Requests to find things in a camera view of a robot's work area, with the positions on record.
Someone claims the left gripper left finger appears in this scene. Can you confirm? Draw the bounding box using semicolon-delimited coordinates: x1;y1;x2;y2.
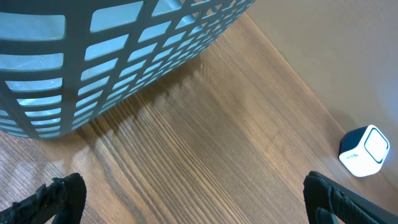
1;173;87;224

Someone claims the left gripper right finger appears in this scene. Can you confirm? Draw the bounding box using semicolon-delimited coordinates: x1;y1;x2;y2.
303;171;397;224

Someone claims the white barcode scanner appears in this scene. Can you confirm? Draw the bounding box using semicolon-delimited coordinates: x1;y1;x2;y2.
338;124;390;177

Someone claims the grey plastic mesh basket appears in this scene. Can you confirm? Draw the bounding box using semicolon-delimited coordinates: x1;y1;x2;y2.
1;0;252;139

